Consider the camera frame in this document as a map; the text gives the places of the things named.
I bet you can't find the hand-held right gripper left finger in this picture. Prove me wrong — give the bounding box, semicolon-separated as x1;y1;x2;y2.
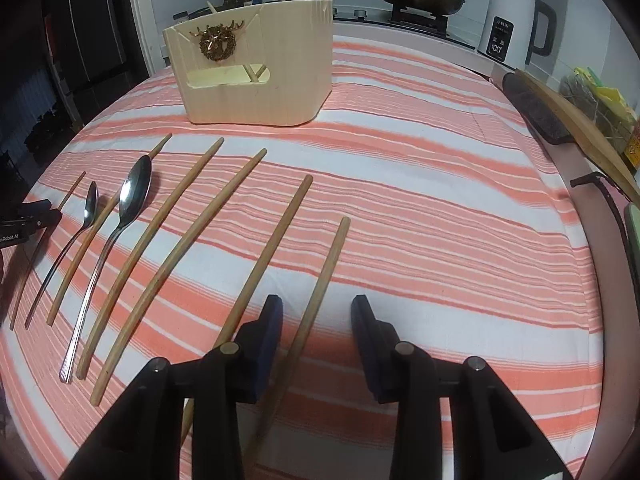
60;295;284;480

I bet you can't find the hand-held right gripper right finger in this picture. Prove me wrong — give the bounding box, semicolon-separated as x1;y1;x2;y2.
350;295;576;480

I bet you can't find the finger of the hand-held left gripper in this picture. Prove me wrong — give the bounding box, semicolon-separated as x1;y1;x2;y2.
18;198;63;231

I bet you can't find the thin wooden chopstick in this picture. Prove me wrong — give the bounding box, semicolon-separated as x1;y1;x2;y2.
9;171;87;332

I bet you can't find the small steel spoon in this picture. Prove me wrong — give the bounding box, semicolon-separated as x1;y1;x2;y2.
25;181;99;331

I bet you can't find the large steel spoon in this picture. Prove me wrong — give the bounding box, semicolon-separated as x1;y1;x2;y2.
59;154;152;385

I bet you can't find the cream ribbed utensil holder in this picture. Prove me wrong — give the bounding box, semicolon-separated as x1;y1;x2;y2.
163;0;334;127

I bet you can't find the orange white striped tablecloth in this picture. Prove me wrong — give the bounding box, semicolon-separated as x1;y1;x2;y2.
0;35;606;480

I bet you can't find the dark refrigerator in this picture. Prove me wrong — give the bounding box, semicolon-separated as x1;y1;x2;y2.
40;0;128;96

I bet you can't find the gold deer wreath ornament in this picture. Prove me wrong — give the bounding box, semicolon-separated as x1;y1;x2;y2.
189;20;246;63

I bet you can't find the pale green container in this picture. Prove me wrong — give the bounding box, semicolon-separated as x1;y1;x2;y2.
624;205;640;263

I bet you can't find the black flat tray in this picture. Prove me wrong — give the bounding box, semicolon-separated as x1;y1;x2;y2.
501;72;574;145

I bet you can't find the yellow packet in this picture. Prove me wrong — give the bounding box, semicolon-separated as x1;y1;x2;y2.
622;125;640;171

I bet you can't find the black gas stove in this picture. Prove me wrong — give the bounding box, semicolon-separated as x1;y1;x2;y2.
332;2;477;50

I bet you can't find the clear bag of packets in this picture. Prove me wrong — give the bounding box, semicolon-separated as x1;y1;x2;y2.
560;66;640;161

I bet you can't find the white electric kettle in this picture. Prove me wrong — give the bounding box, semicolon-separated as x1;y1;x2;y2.
477;0;557;70

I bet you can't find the black cable with plug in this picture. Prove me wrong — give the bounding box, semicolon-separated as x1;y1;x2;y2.
570;171;632;281

